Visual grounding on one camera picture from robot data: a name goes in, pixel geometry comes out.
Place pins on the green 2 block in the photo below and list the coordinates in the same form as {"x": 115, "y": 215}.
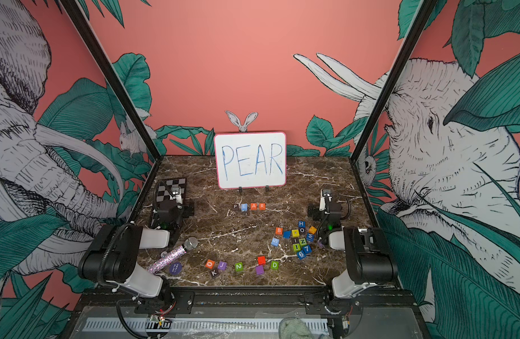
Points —
{"x": 239, "y": 266}

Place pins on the light blue 5 block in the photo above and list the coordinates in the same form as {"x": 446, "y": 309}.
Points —
{"x": 275, "y": 242}

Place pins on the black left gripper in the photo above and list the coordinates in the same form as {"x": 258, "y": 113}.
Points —
{"x": 186, "y": 210}

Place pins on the dark purple round disc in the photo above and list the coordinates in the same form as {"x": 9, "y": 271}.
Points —
{"x": 175, "y": 268}

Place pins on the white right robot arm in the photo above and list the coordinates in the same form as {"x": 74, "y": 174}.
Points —
{"x": 369, "y": 260}

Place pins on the green cloth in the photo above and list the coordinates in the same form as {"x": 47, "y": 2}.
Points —
{"x": 294, "y": 328}

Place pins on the red block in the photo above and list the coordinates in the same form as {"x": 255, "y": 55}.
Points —
{"x": 261, "y": 260}

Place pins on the blue 7 block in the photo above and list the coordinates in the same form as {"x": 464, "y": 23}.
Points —
{"x": 307, "y": 249}

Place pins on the pink framed whiteboard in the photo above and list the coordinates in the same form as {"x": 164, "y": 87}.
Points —
{"x": 251, "y": 160}

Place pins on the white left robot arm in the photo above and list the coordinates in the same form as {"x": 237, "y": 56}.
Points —
{"x": 111, "y": 259}

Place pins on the purple J block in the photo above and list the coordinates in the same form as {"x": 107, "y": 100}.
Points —
{"x": 222, "y": 266}

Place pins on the blue 6 block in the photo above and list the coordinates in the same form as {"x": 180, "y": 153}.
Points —
{"x": 301, "y": 255}

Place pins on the glitter toy microphone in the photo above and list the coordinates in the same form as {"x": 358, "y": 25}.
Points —
{"x": 189, "y": 245}

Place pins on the orange O block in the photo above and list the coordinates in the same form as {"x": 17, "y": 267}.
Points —
{"x": 210, "y": 264}

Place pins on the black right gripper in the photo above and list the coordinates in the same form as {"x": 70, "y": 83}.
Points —
{"x": 317, "y": 208}

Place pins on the black white checkerboard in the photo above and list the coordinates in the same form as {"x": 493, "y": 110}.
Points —
{"x": 170, "y": 190}

